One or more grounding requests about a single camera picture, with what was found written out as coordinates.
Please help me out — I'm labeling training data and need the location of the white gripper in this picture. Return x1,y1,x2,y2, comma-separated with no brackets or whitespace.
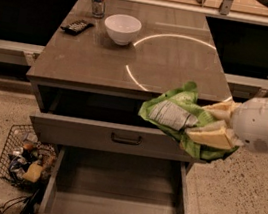
185,97,268,153

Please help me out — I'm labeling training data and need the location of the green jalapeno chip bag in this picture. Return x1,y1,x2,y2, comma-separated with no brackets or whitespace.
138,82,239,162

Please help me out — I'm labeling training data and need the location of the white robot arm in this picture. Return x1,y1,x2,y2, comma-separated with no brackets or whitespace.
185,97,268,153

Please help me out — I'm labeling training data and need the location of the middle open drawer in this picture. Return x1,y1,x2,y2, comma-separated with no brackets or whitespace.
36,146,189,214

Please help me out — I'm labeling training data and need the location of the open drawer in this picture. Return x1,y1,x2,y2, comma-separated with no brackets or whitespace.
36,146,189,214
30,88,197,163

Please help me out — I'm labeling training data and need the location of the grey drawer cabinet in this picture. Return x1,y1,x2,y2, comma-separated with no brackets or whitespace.
20,0,247,143

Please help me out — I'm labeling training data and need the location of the upper open drawer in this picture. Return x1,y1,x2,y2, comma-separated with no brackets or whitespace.
30,88,197,163

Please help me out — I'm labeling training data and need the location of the white ceramic bowl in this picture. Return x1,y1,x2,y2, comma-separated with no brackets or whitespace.
105,14,142,46

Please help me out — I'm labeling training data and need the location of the black snack bar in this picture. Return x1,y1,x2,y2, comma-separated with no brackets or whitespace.
61,20,93,36

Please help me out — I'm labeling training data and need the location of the yellow sponge in basket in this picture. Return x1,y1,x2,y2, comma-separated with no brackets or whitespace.
23,163,43,183

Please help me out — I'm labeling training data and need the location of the black drawer handle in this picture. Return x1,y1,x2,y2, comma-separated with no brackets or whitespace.
110,133,142,146

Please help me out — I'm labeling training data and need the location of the black wire basket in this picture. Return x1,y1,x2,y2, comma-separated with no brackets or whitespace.
0,124,57,189

